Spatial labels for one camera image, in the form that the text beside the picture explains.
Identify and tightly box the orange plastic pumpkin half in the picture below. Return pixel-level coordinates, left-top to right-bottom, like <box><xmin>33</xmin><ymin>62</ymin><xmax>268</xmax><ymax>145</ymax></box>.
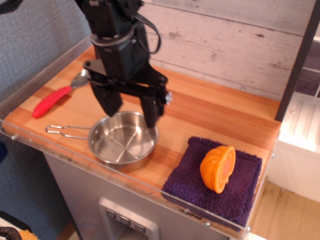
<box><xmin>200</xmin><ymin>145</ymin><xmax>236</xmax><ymax>194</ymax></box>

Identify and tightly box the silver toy fridge cabinet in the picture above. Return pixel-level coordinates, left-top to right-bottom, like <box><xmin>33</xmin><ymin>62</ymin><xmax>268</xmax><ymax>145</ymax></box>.
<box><xmin>45</xmin><ymin>154</ymin><xmax>227</xmax><ymax>240</ymax></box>

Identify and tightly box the purple cloth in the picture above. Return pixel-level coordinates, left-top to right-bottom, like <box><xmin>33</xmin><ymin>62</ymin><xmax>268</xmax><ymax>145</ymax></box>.
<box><xmin>162</xmin><ymin>137</ymin><xmax>262</xmax><ymax>227</ymax></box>

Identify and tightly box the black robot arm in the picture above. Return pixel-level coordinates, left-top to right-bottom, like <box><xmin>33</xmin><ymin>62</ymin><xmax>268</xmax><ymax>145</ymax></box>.
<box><xmin>76</xmin><ymin>0</ymin><xmax>172</xmax><ymax>128</ymax></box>

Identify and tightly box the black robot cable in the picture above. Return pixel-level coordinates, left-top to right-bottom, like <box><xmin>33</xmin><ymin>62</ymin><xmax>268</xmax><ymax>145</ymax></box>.
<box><xmin>0</xmin><ymin>0</ymin><xmax>162</xmax><ymax>55</ymax></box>

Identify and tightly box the stainless steel pot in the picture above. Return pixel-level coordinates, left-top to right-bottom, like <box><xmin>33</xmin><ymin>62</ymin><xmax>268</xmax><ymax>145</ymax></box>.
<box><xmin>45</xmin><ymin>111</ymin><xmax>159</xmax><ymax>172</ymax></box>

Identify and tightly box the red handled metal spoon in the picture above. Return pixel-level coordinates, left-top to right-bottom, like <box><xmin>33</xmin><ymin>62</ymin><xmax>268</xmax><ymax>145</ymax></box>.
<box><xmin>32</xmin><ymin>69</ymin><xmax>91</xmax><ymax>119</ymax></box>

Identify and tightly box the dark right shelf post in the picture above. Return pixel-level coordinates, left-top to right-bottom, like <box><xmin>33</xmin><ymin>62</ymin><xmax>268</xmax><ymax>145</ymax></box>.
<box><xmin>274</xmin><ymin>0</ymin><xmax>320</xmax><ymax>122</ymax></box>

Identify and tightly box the orange toy bottom left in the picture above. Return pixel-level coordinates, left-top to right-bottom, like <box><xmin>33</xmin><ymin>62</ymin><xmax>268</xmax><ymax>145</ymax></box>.
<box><xmin>0</xmin><ymin>226</ymin><xmax>40</xmax><ymax>240</ymax></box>

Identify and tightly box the clear acrylic table guard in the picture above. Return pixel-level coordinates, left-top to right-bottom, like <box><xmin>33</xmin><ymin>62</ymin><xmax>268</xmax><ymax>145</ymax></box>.
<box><xmin>0</xmin><ymin>38</ymin><xmax>280</xmax><ymax>240</ymax></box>

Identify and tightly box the white toy sink unit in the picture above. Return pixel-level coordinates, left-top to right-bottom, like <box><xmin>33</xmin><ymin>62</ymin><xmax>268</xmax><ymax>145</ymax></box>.
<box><xmin>267</xmin><ymin>36</ymin><xmax>320</xmax><ymax>202</ymax></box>

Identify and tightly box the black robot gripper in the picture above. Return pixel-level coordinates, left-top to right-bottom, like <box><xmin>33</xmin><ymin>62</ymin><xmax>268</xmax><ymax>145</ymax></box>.
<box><xmin>83</xmin><ymin>32</ymin><xmax>172</xmax><ymax>128</ymax></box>

